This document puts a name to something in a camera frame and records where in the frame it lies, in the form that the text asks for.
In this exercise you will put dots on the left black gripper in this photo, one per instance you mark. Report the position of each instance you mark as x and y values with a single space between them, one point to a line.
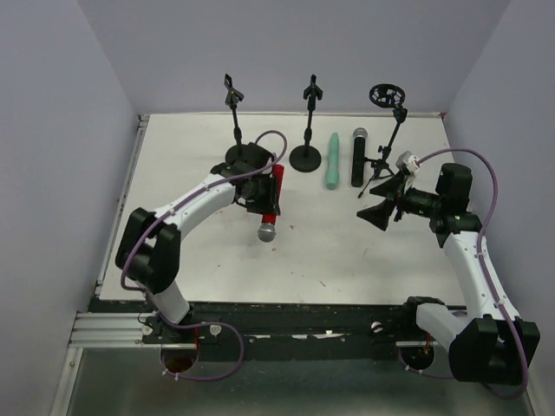
269 193

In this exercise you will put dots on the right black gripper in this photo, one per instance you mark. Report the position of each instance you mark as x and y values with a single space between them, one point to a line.
400 200

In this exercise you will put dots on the red rhinestone microphone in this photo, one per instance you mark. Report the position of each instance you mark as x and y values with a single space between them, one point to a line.
267 229

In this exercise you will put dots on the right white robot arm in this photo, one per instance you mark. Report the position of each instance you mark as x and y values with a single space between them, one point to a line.
492 344

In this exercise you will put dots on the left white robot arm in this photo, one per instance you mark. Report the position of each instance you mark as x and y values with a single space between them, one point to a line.
149 251

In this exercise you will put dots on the middle black round-base stand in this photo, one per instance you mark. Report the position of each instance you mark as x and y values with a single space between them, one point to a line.
306 158

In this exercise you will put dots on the black round-base stand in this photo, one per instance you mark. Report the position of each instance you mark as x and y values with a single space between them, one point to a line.
306 158
239 150

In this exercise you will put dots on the left black round-base stand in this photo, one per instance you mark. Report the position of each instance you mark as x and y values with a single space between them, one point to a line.
239 150

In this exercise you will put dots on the black microphone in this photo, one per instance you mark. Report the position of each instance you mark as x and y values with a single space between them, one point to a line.
358 158

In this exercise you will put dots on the teal microphone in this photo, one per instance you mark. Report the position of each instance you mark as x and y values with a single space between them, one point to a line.
332 168

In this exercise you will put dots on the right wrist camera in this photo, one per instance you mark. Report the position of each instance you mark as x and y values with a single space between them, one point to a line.
408 163

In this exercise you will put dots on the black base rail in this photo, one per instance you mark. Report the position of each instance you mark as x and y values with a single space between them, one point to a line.
224 331

